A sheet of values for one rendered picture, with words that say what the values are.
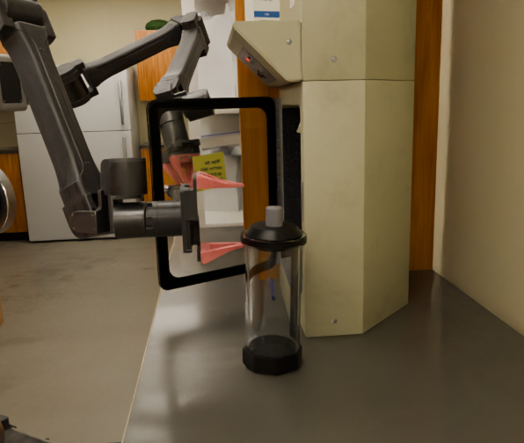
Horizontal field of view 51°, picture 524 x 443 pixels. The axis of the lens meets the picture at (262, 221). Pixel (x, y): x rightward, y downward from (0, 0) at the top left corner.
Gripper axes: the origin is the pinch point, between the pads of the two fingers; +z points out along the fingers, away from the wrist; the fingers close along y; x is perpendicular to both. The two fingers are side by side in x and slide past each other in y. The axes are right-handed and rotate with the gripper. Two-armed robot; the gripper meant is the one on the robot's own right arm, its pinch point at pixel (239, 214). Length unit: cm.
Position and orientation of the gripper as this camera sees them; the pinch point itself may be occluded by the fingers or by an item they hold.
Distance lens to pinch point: 88.9
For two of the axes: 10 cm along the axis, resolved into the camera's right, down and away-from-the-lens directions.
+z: 10.0, -0.5, 0.9
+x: -0.9, -2.0, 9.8
